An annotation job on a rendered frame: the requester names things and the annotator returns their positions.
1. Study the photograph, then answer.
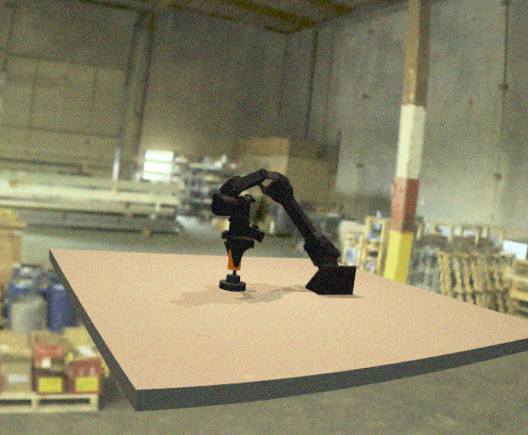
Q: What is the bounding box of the orange knob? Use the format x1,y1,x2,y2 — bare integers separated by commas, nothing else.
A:
227,249,241,271

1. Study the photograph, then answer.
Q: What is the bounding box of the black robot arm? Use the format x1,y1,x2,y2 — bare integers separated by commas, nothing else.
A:
211,169,341,269

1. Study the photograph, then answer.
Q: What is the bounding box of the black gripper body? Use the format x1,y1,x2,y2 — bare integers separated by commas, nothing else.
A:
221,216,254,248

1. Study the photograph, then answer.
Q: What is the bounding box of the grey round pedestal with dark shaft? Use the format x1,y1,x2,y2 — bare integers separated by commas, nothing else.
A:
219,271,246,292

